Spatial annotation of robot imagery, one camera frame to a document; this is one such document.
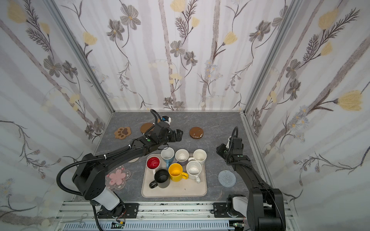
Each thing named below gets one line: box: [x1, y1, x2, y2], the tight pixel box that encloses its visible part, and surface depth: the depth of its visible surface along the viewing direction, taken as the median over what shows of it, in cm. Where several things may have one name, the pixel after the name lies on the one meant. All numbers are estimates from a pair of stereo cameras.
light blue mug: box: [160, 146, 175, 169], surface depth 86 cm
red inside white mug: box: [145, 155, 161, 170], surface depth 86 cm
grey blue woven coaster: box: [217, 169, 237, 188], surface depth 87 cm
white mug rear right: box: [187, 148, 208, 167], surface depth 88 cm
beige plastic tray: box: [141, 154, 208, 198], surface depth 83 cm
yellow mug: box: [168, 163, 189, 182], surface depth 83 cm
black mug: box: [149, 169, 171, 190], surface depth 81 cm
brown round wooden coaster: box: [140, 122, 154, 134], surface depth 116 cm
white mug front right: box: [185, 160, 202, 184], surface depth 85 cm
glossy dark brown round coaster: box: [189, 126, 204, 140], surface depth 107 cm
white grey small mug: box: [174, 148, 194, 167], surface depth 89 cm
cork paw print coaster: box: [114, 126, 132, 140], surface depth 109 cm
